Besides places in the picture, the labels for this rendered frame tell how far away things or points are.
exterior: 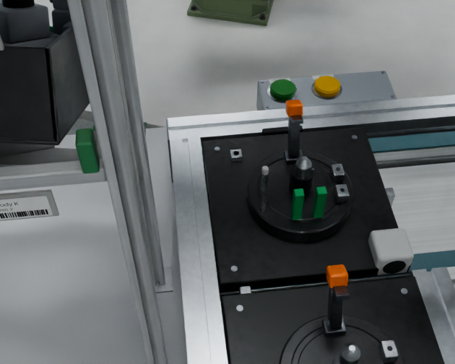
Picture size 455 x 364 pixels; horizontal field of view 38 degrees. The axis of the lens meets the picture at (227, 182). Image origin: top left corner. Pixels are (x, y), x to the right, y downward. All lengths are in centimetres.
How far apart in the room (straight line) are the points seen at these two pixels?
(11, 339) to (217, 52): 64
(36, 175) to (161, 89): 73
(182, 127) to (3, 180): 53
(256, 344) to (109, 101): 43
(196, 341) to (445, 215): 41
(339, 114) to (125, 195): 57
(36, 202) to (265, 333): 37
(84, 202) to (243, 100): 34
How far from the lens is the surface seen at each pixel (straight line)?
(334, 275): 71
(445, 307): 85
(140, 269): 59
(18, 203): 51
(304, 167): 83
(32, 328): 94
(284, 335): 78
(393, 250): 84
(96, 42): 40
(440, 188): 102
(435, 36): 137
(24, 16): 67
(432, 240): 95
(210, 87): 120
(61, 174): 48
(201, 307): 82
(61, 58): 51
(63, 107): 52
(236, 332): 78
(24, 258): 101
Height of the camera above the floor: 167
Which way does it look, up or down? 51 degrees down
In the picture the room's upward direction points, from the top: straight up
